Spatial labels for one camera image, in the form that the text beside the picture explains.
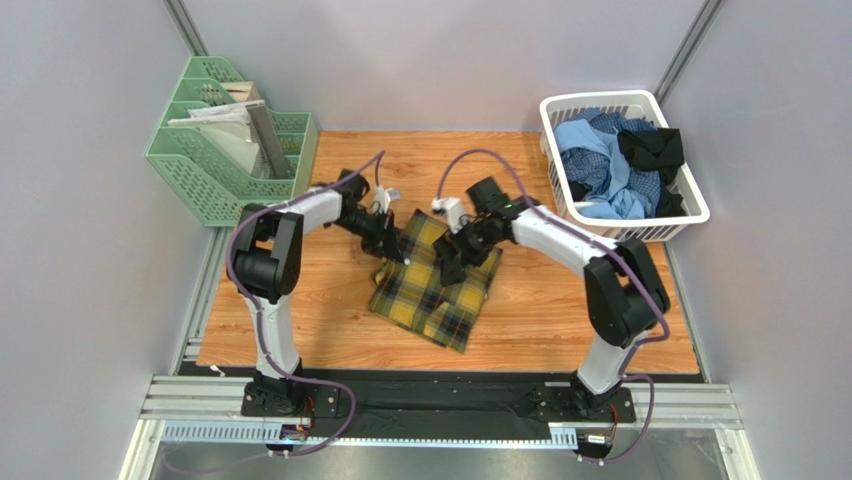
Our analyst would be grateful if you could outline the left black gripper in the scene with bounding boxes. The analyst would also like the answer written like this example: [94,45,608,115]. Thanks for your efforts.
[332,206,404,264]

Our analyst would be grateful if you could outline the yellow plaid long sleeve shirt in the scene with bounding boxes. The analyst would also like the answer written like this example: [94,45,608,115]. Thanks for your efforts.
[367,210,503,353]

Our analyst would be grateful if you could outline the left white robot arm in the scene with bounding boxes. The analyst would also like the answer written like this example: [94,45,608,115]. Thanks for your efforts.
[226,170,405,417]

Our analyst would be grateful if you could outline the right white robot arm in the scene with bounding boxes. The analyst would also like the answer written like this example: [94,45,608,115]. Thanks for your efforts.
[431,177,670,418]

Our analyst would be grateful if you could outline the green file organizer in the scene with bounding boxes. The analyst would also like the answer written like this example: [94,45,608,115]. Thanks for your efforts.
[146,56,319,227]

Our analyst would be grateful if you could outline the grey folder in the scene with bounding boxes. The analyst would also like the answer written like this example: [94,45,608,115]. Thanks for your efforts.
[247,100,293,179]

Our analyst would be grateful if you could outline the blue checked shirt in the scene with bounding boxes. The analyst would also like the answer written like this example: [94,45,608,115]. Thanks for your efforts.
[554,108,662,220]

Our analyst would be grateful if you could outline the light blue shirt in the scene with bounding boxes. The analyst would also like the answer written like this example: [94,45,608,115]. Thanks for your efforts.
[554,119,650,220]

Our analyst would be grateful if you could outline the papers in organizer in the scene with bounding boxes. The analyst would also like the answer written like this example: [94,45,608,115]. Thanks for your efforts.
[167,81,271,179]

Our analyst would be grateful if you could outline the black garment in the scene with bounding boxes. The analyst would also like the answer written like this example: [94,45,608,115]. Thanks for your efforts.
[569,129,685,218]

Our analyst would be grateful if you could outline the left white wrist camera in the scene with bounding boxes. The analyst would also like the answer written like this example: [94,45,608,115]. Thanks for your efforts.
[371,185,401,214]

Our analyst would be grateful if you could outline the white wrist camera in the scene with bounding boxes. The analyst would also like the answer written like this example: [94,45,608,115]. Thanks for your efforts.
[431,197,468,234]
[371,185,401,214]

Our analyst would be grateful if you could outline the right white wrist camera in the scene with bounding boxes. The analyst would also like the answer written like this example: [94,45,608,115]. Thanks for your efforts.
[431,197,468,234]

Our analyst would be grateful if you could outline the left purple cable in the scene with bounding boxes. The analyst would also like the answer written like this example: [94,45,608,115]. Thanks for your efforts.
[224,150,387,459]

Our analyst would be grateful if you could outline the purple cable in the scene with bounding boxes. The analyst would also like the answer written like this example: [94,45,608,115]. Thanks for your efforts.
[224,150,387,459]
[435,148,671,466]

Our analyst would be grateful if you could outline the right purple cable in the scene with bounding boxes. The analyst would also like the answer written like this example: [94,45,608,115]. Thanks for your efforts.
[435,148,671,466]

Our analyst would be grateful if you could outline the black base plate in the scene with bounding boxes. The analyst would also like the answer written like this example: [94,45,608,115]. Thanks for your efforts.
[179,359,637,442]

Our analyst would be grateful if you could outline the aluminium rail frame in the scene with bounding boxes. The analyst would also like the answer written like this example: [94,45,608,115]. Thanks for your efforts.
[121,368,759,479]

